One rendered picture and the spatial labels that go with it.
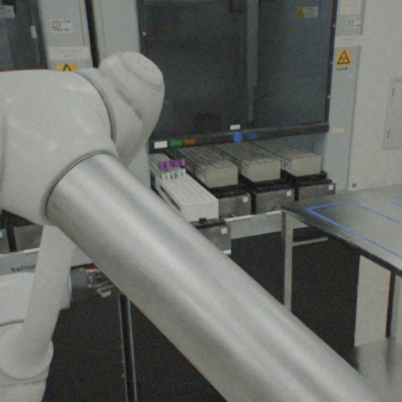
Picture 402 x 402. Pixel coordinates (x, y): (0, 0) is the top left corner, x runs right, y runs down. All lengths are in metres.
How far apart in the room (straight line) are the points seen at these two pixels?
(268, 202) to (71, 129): 1.05
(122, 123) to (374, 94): 2.62
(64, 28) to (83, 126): 0.84
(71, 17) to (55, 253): 0.71
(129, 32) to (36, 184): 0.92
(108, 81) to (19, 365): 0.56
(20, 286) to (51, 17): 0.68
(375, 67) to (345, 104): 1.47
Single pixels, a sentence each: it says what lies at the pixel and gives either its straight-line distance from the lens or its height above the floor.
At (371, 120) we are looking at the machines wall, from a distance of 3.17.
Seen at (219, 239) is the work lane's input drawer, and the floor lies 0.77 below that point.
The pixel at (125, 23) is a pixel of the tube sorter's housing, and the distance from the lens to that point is 1.37.
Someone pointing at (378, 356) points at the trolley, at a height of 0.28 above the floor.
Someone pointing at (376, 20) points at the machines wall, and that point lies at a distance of 3.10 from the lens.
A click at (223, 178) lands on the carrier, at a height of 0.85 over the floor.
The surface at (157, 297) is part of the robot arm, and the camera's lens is 0.45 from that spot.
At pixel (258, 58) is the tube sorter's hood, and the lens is 1.48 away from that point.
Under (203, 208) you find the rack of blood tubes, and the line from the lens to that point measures 1.22.
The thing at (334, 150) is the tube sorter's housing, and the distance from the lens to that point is 1.67.
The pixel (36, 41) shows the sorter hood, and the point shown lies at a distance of 1.34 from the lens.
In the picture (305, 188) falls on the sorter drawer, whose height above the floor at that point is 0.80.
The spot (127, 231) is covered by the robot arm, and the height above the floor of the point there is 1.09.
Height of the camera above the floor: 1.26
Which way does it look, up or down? 18 degrees down
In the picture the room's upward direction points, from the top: 2 degrees counter-clockwise
